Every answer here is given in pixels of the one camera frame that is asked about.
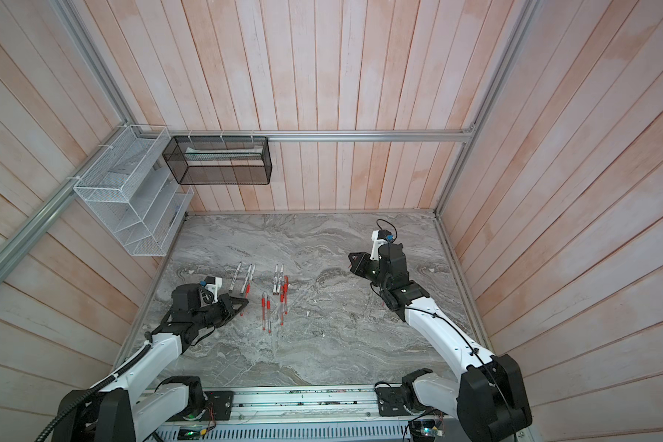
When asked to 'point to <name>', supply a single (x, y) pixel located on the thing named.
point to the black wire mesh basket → (220, 160)
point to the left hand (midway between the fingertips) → (248, 305)
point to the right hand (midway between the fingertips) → (350, 254)
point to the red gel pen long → (269, 310)
